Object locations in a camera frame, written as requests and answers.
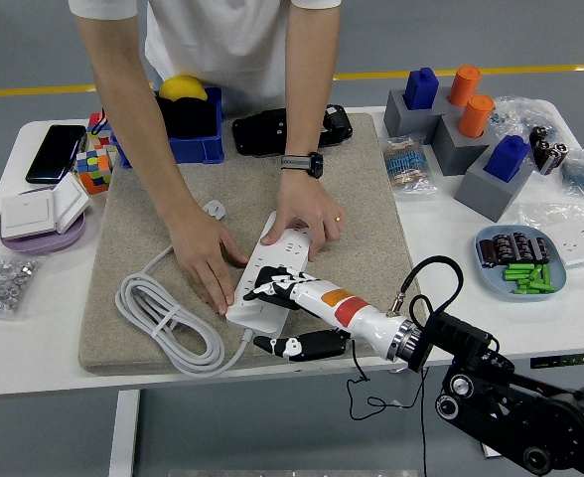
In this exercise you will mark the person's torso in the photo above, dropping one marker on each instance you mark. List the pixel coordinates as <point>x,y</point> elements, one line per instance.
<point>222,40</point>

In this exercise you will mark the black table control panel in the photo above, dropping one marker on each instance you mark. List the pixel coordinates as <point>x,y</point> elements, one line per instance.
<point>545,363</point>

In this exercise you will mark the white wall switch panel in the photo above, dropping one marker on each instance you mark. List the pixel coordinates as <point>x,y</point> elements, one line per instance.
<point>71,201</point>
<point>26,213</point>

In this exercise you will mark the light blue dish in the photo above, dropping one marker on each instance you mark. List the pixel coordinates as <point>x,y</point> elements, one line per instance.
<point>560,277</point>

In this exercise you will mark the black smartphone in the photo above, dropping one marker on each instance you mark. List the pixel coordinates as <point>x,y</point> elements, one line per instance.
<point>56,154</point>

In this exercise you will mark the orange cylinder peg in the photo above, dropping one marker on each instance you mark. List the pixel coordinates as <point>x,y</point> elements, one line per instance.
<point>475,116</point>
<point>464,87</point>

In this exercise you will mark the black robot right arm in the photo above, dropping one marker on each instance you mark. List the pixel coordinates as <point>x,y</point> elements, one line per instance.
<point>451,333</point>

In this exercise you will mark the black wristwatch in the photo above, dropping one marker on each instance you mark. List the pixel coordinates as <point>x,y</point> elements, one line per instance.
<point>314,164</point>

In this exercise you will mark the blue square peg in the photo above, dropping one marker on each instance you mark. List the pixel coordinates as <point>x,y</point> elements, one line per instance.
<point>421,89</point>
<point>507,159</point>

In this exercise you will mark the person's left hand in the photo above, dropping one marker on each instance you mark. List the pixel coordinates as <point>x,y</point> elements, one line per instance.
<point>307,204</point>

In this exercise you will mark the person's right hand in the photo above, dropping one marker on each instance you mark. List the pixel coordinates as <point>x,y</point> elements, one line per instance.
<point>207,258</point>

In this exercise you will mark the person's left forearm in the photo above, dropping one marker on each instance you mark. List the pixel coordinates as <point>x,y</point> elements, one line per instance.
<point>309,89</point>

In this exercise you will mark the white table leg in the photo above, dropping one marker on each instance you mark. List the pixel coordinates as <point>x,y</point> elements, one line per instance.
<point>124,432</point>
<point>488,449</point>

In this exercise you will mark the clear bag of metal nuts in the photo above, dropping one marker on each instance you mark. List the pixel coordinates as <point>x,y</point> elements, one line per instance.
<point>4,283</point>

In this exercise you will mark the person's right forearm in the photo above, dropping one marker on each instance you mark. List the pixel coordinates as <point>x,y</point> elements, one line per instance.
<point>138,134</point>

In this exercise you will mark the white and black robot right hand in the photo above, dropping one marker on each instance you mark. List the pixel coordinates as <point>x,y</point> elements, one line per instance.
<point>351,313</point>

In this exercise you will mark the grey socket block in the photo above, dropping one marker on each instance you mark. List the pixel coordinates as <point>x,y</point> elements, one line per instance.
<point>396,124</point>
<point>451,154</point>
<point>481,194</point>

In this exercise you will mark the purple tray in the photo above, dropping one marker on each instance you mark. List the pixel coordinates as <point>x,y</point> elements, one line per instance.
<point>39,244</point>

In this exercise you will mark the grey-brown mat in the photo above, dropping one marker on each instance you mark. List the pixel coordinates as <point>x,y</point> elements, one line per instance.
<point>371,223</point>

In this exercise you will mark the black open electronic device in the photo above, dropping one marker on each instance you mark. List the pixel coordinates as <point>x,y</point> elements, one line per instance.
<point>257,131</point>

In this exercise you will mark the clear plastic bag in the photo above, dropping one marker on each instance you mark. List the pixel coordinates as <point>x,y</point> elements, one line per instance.
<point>570,213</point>

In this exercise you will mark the colourful puzzle cube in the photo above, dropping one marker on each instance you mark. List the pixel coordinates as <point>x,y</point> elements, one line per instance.
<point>95,131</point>
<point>96,171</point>

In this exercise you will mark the black capacitor bundle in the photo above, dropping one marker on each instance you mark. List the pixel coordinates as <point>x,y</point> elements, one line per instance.
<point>549,151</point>

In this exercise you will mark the yellow lemon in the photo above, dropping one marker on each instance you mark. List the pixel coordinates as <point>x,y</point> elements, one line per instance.
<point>183,89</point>

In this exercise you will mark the blue plastic bin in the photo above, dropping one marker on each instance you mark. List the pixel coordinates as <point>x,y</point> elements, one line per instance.
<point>197,149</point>

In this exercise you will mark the clear bag of resistors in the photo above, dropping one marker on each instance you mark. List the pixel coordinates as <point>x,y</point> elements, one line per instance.
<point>408,166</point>

